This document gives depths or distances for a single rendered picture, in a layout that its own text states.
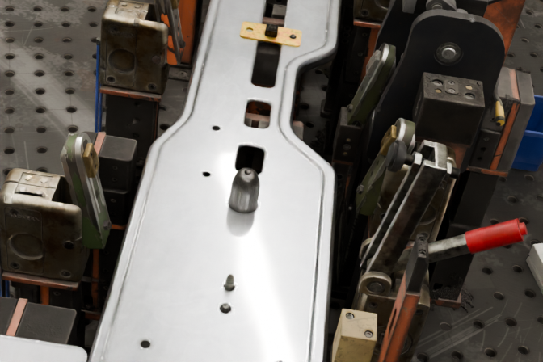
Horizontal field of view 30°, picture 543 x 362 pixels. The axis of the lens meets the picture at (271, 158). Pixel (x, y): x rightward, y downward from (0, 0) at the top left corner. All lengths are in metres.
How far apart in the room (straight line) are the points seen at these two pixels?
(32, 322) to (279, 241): 0.27
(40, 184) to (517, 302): 0.76
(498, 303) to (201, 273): 0.60
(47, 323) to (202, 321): 0.15
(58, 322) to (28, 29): 0.95
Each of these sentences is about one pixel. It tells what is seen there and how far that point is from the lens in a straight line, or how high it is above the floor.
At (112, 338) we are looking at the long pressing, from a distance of 1.00.
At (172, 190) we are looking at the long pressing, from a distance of 1.14.
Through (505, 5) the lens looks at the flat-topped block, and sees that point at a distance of 1.59.
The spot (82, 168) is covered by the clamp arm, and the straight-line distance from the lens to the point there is 1.02.
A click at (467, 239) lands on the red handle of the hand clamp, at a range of 0.98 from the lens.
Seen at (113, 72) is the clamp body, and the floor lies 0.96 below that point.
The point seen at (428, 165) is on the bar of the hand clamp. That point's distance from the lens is 0.90.
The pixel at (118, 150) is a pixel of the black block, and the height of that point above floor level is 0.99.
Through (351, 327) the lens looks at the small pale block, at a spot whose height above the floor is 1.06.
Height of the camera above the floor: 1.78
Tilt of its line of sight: 41 degrees down
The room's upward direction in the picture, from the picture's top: 10 degrees clockwise
